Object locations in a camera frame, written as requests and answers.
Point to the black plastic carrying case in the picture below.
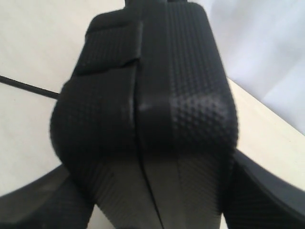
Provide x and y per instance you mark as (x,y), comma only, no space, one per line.
(147,124)

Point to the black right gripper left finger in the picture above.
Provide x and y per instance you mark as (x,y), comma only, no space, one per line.
(53,201)

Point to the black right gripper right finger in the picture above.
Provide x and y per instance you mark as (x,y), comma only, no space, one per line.
(257,199)

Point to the white backdrop curtain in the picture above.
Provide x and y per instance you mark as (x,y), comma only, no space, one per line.
(262,44)

